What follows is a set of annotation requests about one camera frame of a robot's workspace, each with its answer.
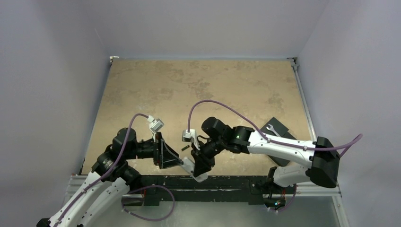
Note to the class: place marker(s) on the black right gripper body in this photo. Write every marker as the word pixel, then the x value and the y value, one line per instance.
pixel 200 156

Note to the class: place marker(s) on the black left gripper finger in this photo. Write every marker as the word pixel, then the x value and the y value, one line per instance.
pixel 169 163
pixel 168 155

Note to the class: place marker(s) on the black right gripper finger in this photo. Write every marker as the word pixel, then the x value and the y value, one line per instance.
pixel 208 163
pixel 198 164

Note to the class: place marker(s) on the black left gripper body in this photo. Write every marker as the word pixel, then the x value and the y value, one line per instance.
pixel 156 148

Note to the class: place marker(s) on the white remote control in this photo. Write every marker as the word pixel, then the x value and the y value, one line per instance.
pixel 188 165

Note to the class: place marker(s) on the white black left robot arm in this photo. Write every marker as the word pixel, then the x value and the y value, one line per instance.
pixel 112 177

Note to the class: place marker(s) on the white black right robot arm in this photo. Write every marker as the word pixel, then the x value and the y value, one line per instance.
pixel 313 161

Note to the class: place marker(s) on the silver open-end wrench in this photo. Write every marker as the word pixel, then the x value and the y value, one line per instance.
pixel 272 129

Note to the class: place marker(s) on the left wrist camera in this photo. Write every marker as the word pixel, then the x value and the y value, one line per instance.
pixel 154 124

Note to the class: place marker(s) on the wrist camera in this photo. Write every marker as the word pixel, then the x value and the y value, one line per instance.
pixel 154 124
pixel 190 136

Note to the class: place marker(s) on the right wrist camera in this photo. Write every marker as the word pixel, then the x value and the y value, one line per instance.
pixel 190 136

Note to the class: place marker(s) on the aluminium frame base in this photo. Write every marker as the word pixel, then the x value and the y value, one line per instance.
pixel 160 193

